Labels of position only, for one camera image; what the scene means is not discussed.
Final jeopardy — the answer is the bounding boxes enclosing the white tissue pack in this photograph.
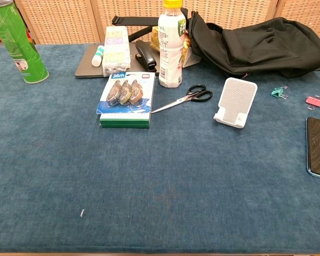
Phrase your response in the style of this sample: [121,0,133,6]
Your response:
[101,26,132,78]

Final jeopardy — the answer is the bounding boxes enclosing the white green glue stick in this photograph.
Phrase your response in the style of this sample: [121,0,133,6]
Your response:
[91,45,105,67]

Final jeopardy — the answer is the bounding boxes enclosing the binder clips package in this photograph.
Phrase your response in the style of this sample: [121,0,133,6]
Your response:
[97,71,156,116]

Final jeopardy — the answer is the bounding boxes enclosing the wicker folding screen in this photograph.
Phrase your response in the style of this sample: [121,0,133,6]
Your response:
[13,0,320,45]

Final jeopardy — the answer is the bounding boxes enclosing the black handled scissors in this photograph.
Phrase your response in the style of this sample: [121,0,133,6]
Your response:
[151,84,213,114]

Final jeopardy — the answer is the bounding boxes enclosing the gold snack bag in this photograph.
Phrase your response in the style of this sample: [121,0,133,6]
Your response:
[149,26,193,67]

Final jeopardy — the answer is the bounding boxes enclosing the pink binder clip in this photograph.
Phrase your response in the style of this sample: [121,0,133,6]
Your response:
[305,95,320,110]

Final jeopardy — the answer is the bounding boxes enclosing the blue table cloth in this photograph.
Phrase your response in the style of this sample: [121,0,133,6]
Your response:
[0,38,320,254]

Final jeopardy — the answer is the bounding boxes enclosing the green chips can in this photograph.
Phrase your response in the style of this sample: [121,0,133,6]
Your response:
[0,0,50,84]

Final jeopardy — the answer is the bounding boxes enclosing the white phone stand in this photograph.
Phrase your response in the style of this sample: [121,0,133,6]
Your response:
[213,77,258,130]

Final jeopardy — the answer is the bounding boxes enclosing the teal binder clip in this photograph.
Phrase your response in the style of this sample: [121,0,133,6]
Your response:
[271,85,289,100]

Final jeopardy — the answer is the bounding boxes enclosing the white bottle yellow cap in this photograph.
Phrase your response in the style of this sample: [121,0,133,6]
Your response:
[157,0,187,89]

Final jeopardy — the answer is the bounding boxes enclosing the black backpack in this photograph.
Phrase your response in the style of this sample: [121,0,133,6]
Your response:
[112,7,320,79]

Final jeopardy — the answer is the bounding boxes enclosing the grey laptop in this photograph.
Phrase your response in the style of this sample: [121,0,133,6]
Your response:
[74,42,201,79]

